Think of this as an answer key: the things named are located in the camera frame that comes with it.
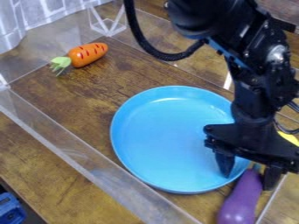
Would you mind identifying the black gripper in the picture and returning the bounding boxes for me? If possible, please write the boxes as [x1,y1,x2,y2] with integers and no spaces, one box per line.
[203,103,299,191]

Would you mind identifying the clear acrylic enclosure wall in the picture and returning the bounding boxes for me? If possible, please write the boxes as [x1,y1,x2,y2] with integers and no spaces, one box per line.
[0,0,299,224]

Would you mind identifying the yellow toy lemon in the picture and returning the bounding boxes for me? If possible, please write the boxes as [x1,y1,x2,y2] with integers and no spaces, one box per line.
[278,131,299,147]

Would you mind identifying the orange toy carrot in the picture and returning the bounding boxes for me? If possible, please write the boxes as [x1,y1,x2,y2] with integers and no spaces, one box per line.
[51,43,108,75]

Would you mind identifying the black corrugated cable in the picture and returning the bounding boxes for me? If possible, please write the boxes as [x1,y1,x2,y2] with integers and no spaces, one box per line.
[123,0,207,62]

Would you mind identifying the purple toy eggplant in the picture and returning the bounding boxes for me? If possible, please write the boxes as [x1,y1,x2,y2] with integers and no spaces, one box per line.
[216,164,263,224]

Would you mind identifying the white checkered curtain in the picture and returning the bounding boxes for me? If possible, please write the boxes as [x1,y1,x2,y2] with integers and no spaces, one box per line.
[0,0,112,54]

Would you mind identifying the blue plastic box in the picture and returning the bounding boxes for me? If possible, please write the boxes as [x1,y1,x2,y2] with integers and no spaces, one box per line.
[0,192,27,224]

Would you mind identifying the blue round tray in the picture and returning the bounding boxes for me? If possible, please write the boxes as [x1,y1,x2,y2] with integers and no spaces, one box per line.
[109,86,248,194]

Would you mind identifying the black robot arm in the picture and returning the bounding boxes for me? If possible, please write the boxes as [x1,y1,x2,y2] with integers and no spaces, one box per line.
[167,0,299,191]

